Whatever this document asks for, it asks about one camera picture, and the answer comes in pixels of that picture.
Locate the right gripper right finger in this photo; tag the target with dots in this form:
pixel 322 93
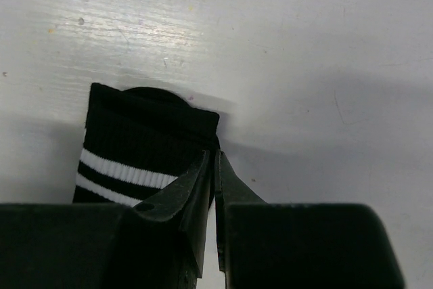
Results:
pixel 263 245

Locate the black white-striped sock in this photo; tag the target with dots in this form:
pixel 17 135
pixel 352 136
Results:
pixel 138 141

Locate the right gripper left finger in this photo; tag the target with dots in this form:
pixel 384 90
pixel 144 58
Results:
pixel 157 244

